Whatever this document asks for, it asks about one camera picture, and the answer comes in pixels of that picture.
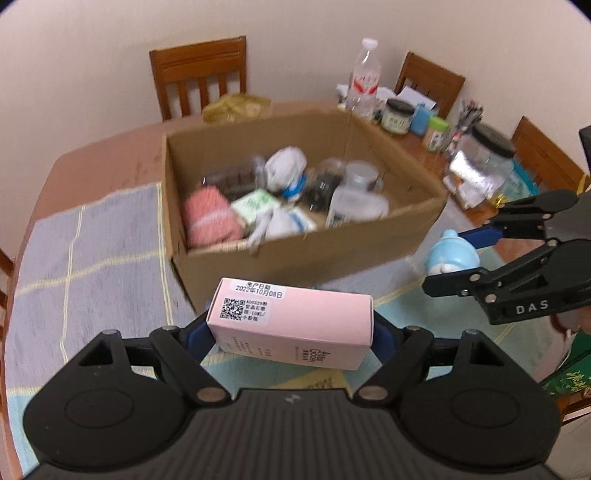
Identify wooden chair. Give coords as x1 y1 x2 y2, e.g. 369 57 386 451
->
510 116 588 195
394 52 466 120
0 248 17 326
149 36 248 122

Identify white sock blue band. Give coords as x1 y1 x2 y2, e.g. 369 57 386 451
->
265 147 308 202

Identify white bottle green label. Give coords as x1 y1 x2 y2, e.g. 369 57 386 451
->
325 161 389 228

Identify teal packet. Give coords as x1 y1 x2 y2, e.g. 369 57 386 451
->
498 161 528 200

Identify large clear jar black lid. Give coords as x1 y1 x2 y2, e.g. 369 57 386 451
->
450 124 516 205

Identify light grey sock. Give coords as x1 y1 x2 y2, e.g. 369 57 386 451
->
247 208 296 248

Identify plastic water bottle red label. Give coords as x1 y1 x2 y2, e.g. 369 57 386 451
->
346 38 385 120

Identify brown cardboard box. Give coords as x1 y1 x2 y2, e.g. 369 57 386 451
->
161 110 450 315

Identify clear jar dark contents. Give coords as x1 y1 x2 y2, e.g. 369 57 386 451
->
302 158 348 214

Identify wooden chair back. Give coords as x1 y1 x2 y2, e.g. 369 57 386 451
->
149 36 248 122

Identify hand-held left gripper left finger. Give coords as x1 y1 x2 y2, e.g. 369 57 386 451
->
79 313 230 405

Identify large green white tissue pack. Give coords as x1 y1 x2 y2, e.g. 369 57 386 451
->
231 189 276 227

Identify white papers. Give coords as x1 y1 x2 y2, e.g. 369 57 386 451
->
396 85 440 112

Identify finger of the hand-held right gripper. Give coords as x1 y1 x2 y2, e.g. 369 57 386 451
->
459 189 581 250
422 239 591 326

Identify clear jar of brown cookies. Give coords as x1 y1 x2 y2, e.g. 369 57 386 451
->
203 157 269 195

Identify yellow plastic bag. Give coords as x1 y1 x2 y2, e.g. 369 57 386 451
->
202 93 274 124

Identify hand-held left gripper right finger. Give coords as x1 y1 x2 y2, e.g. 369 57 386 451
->
355 314 508 404

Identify holder of pens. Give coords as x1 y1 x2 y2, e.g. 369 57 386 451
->
450 99 484 153

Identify pink knitted sock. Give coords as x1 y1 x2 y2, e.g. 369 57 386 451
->
181 187 246 251

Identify small jar green lid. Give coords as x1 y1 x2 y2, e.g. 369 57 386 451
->
426 116 451 153

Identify pink carton box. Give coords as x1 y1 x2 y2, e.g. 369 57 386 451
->
206 277 375 371

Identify blue box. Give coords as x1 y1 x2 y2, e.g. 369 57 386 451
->
410 102 437 137

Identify blue round toy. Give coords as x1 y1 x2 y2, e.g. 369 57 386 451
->
425 229 482 278

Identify jar black lid green label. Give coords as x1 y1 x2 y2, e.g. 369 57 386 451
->
381 98 416 136

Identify checkered blue grey tablecloth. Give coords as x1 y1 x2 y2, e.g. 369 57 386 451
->
4 180 559 480

